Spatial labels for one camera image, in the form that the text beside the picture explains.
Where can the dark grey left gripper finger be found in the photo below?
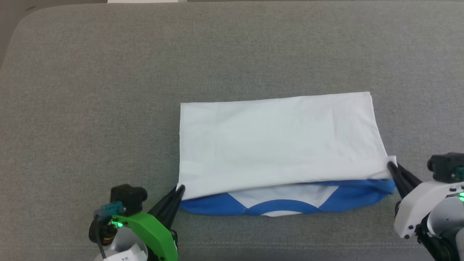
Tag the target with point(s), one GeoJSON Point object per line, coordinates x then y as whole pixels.
{"type": "Point", "coordinates": [174, 210]}
{"type": "Point", "coordinates": [165, 204]}

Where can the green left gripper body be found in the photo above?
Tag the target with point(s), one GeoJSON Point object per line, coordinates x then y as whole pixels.
{"type": "Point", "coordinates": [156, 232]}

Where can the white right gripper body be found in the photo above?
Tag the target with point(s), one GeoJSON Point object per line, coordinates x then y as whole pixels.
{"type": "Point", "coordinates": [417, 206]}

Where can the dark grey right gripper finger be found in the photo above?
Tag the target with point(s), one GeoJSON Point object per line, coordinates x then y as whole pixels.
{"type": "Point", "coordinates": [406, 176]}
{"type": "Point", "coordinates": [400, 183]}

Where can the blue and white shirt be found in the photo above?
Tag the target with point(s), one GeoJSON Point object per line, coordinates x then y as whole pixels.
{"type": "Point", "coordinates": [279, 145]}

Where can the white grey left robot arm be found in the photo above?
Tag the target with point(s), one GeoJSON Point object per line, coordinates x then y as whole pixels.
{"type": "Point", "coordinates": [123, 243]}

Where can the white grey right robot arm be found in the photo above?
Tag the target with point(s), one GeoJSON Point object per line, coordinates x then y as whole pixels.
{"type": "Point", "coordinates": [444, 232]}

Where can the white paper label tag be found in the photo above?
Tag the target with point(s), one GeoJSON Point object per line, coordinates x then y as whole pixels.
{"type": "Point", "coordinates": [125, 255]}

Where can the grey fabric sofa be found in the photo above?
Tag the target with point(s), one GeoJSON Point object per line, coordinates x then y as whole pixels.
{"type": "Point", "coordinates": [108, 90]}

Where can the white box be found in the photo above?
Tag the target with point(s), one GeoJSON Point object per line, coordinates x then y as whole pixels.
{"type": "Point", "coordinates": [145, 1]}

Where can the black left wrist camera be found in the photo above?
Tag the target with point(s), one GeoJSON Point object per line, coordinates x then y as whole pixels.
{"type": "Point", "coordinates": [127, 197]}

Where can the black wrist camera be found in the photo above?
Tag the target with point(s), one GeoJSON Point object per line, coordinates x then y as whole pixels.
{"type": "Point", "coordinates": [446, 166]}
{"type": "Point", "coordinates": [127, 197]}

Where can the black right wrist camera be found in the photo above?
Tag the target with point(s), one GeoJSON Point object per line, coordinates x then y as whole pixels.
{"type": "Point", "coordinates": [446, 166]}

